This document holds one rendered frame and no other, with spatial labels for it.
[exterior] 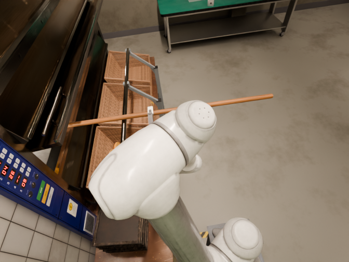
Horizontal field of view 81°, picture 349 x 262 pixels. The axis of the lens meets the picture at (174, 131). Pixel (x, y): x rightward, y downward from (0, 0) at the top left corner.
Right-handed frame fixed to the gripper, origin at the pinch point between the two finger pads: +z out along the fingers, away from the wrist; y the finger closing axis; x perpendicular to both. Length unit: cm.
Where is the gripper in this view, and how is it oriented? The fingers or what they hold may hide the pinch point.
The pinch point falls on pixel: (152, 116)
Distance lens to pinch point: 124.8
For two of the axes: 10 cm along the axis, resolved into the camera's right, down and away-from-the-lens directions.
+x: 9.9, -1.4, 0.1
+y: 0.8, 6.2, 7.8
